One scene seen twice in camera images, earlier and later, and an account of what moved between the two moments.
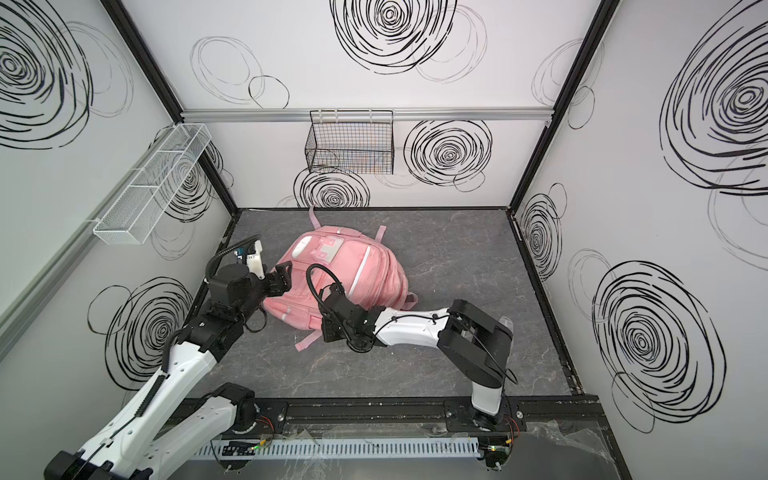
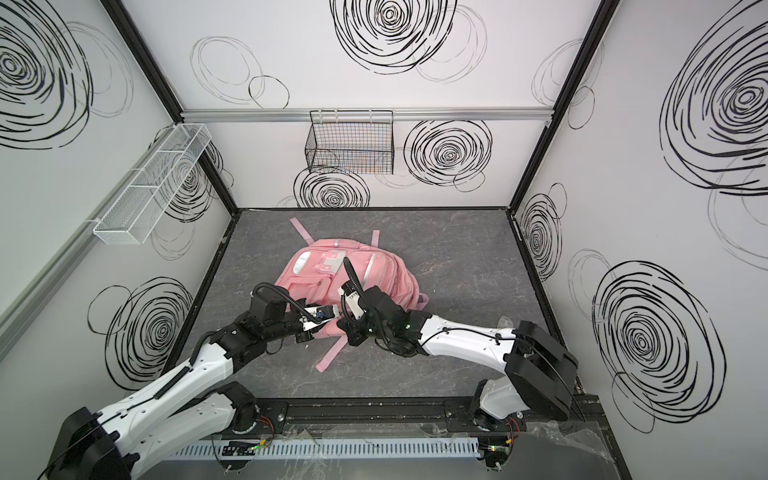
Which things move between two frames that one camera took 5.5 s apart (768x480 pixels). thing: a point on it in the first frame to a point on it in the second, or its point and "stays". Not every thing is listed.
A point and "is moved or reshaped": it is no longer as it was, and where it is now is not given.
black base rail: x=521 y=415 stays
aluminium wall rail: x=368 y=114 stays
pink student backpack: x=364 y=264 is moved or reshaped
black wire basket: x=351 y=141 stays
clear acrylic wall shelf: x=139 y=211 stays
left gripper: x=276 y=282 to x=299 y=327
